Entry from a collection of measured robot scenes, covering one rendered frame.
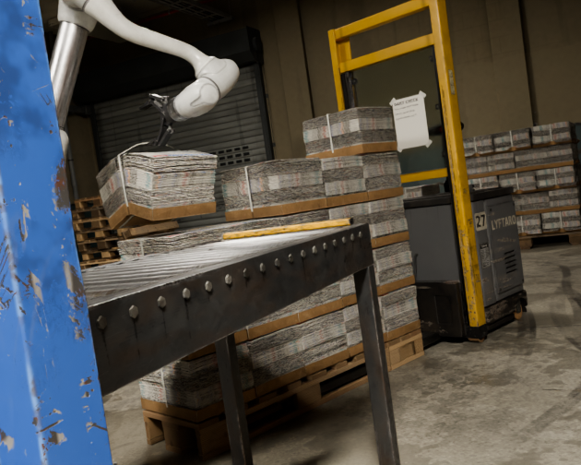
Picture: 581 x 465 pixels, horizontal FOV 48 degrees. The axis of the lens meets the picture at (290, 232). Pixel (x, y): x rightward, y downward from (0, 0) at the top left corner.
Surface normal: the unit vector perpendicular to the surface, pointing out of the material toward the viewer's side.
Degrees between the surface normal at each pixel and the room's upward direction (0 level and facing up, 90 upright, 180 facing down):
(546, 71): 90
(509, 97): 90
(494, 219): 90
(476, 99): 90
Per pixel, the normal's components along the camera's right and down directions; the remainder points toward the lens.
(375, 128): 0.70, -0.07
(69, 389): 0.89, -0.11
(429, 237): -0.70, 0.14
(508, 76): -0.42, 0.11
